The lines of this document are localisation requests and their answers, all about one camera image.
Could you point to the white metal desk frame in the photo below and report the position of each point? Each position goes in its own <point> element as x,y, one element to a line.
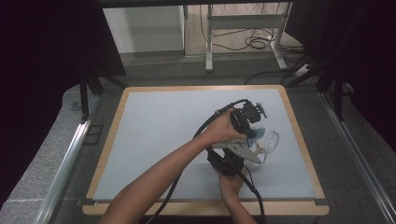
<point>209,46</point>

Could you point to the black curtain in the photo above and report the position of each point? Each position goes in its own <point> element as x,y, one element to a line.
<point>46,62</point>
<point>373,62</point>

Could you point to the black square floor plate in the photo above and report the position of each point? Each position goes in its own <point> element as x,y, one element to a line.
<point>92,134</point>

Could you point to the person's right hand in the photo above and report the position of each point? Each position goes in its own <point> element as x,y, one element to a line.
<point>230,186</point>

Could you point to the aluminium floor rail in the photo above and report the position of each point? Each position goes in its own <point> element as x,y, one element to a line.
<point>358,155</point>
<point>67,168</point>

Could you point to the white cabinet panel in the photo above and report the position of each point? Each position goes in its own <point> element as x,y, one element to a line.
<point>143,29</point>

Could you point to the black tripod stand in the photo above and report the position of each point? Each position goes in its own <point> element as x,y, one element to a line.
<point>83,99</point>

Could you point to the black metal stand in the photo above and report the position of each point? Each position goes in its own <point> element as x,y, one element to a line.
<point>337,93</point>

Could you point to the white power strip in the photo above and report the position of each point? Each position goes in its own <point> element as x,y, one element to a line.
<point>302,71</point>

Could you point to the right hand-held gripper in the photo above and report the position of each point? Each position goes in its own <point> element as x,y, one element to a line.
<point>229,165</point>

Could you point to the light grey table mat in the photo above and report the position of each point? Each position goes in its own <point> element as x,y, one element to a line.
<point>140,124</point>

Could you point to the black mat corner clip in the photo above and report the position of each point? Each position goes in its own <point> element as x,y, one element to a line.
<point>321,202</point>
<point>85,202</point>

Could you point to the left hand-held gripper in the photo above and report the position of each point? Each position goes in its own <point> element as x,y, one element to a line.
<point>247,115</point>

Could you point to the person's left hand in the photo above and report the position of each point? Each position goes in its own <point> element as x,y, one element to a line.
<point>219,130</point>

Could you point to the wooden table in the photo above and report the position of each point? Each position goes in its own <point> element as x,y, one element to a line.
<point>295,209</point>

